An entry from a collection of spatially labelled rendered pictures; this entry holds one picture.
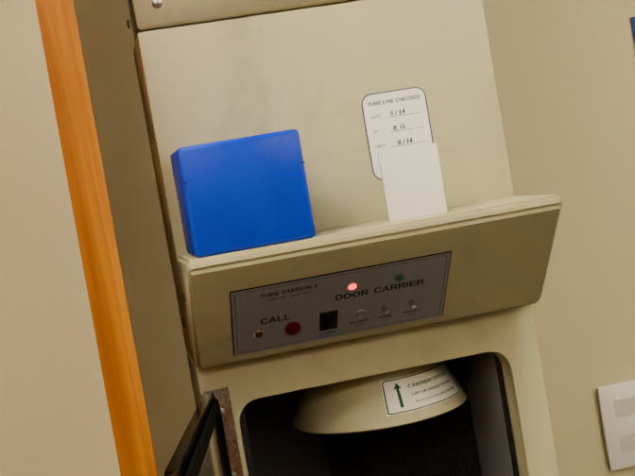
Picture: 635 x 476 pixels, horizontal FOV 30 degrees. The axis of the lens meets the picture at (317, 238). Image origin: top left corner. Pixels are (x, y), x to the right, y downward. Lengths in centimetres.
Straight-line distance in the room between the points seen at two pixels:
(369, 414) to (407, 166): 25
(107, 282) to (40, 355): 54
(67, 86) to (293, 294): 25
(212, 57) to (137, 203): 45
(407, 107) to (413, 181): 11
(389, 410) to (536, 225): 23
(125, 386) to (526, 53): 83
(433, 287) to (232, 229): 19
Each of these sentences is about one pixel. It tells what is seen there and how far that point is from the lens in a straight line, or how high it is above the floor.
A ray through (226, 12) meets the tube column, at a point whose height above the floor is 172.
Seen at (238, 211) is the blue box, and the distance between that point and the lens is 96.
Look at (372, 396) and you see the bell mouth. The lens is 113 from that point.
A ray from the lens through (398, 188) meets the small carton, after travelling 101.
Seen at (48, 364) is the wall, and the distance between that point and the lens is 150.
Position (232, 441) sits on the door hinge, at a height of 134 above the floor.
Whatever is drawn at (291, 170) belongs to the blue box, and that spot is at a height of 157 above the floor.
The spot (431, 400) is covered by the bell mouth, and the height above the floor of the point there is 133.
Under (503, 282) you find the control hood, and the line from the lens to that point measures 107.
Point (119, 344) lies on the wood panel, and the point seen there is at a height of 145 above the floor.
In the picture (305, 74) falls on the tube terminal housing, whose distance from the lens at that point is 108.
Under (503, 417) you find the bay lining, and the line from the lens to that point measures 117.
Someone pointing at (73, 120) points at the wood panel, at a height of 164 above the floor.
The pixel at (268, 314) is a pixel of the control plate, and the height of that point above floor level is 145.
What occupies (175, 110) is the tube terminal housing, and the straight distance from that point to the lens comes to 106.
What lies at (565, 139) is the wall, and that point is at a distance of 161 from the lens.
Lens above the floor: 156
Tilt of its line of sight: 3 degrees down
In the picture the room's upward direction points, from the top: 10 degrees counter-clockwise
